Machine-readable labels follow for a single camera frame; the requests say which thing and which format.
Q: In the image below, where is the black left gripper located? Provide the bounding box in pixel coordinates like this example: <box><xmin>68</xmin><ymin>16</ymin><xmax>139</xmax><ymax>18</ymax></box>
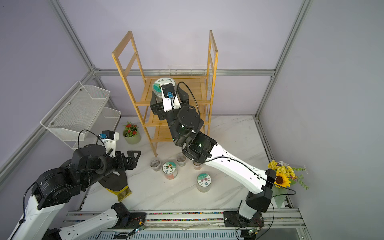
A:
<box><xmin>85</xmin><ymin>150</ymin><xmax>142</xmax><ymax>189</ymax></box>

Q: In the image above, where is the green-lid sunflower seed jar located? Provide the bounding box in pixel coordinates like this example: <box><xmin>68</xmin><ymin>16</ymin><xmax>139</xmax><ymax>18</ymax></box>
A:
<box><xmin>152</xmin><ymin>78</ymin><xmax>176</xmax><ymax>103</ymax></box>

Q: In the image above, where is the seed jar with red base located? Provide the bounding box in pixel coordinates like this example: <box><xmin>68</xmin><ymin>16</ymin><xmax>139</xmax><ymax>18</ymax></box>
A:
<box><xmin>162</xmin><ymin>161</ymin><xmax>178</xmax><ymax>180</ymax></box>

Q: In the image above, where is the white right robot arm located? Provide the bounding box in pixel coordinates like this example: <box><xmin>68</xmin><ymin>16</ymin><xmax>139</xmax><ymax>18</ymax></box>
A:
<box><xmin>150</xmin><ymin>83</ymin><xmax>296</xmax><ymax>223</ymax></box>

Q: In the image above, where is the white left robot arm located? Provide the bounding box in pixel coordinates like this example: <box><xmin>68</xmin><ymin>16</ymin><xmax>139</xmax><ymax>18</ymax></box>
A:
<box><xmin>9</xmin><ymin>144</ymin><xmax>141</xmax><ymax>240</ymax></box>

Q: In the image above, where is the small clear seed cup left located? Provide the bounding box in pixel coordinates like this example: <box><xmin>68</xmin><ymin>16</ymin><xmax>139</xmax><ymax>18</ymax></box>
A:
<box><xmin>150</xmin><ymin>158</ymin><xmax>162</xmax><ymax>172</ymax></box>

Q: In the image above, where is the small clear seed cup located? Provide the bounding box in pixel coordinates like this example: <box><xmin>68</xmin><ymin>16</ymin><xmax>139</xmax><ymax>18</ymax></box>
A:
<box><xmin>176</xmin><ymin>153</ymin><xmax>187</xmax><ymax>167</ymax></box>
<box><xmin>150</xmin><ymin>158</ymin><xmax>162</xmax><ymax>172</ymax></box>
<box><xmin>193</xmin><ymin>161</ymin><xmax>202</xmax><ymax>171</ymax></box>

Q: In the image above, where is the bamboo three-tier shelf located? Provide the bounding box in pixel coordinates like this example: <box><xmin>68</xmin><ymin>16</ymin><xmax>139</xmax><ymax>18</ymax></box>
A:
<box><xmin>112</xmin><ymin>31</ymin><xmax>219</xmax><ymax>155</ymax></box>

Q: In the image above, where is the small clear seed cup middle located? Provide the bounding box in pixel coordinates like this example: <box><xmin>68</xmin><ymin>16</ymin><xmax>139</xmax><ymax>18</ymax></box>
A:
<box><xmin>176</xmin><ymin>153</ymin><xmax>187</xmax><ymax>167</ymax></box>

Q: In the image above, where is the small clear seed cup right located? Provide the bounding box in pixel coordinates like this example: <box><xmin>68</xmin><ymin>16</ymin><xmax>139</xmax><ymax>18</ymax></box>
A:
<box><xmin>193</xmin><ymin>161</ymin><xmax>202</xmax><ymax>171</ymax></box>

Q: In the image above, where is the seed jar with floral lid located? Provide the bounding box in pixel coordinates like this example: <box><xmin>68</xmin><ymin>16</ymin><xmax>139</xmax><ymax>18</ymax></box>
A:
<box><xmin>197</xmin><ymin>173</ymin><xmax>212</xmax><ymax>193</ymax></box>

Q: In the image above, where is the green pot with red flowers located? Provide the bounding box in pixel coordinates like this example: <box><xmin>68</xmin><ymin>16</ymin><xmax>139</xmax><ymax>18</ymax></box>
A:
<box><xmin>123</xmin><ymin>122</ymin><xmax>142</xmax><ymax>145</ymax></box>

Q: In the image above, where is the black and yellow glove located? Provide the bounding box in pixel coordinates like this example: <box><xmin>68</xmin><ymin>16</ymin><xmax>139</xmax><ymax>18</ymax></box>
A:
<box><xmin>99</xmin><ymin>171</ymin><xmax>132</xmax><ymax>203</ymax></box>

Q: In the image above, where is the sunflower bouquet in vase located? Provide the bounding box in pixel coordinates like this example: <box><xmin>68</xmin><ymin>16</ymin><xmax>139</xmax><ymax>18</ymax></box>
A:
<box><xmin>268</xmin><ymin>161</ymin><xmax>310</xmax><ymax>209</ymax></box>

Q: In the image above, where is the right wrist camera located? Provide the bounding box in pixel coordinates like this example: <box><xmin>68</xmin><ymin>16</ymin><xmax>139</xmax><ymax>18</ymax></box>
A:
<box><xmin>161</xmin><ymin>83</ymin><xmax>181</xmax><ymax>113</ymax></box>

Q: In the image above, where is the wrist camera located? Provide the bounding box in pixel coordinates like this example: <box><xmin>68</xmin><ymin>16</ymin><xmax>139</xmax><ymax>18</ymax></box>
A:
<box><xmin>100</xmin><ymin>130</ymin><xmax>120</xmax><ymax>158</ymax></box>
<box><xmin>161</xmin><ymin>83</ymin><xmax>181</xmax><ymax>113</ymax></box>

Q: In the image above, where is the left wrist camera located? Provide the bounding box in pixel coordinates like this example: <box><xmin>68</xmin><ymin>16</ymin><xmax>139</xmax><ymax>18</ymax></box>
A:
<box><xmin>100</xmin><ymin>130</ymin><xmax>120</xmax><ymax>158</ymax></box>

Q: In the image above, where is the white mesh wall basket rack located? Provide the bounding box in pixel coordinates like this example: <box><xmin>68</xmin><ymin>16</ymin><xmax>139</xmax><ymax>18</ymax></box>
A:
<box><xmin>40</xmin><ymin>82</ymin><xmax>121</xmax><ymax>151</ymax></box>

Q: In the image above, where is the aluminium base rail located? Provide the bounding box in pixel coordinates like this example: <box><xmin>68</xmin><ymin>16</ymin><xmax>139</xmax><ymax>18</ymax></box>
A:
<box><xmin>53</xmin><ymin>208</ymin><xmax>313</xmax><ymax>240</ymax></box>

